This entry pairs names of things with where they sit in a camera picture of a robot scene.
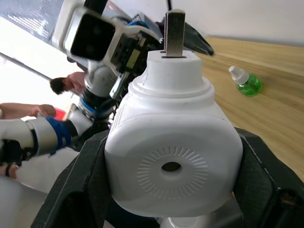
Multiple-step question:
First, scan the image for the green liquid bottle white cap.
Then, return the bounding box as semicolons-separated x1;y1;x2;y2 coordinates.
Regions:
228;66;263;97

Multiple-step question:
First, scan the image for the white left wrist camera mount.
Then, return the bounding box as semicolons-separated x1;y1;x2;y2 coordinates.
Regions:
51;0;148;72

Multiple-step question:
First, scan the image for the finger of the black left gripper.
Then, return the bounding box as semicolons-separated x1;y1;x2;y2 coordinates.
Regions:
184;22;216;57

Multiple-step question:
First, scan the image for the bare person hand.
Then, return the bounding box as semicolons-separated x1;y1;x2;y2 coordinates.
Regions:
29;104;57;118

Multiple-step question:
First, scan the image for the red object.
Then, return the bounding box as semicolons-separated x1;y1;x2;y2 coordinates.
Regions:
54;107;66;122

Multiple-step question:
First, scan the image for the person in pink shirt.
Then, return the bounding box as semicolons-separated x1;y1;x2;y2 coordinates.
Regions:
49;71;89;96

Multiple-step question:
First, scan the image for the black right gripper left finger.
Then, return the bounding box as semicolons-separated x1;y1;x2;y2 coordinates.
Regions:
30;130;112;228

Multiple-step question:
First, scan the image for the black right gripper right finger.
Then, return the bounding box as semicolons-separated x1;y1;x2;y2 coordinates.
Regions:
231;126;304;228

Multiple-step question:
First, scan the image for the white mosquito repellent heater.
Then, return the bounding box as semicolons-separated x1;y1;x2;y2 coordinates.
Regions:
104;9;243;218

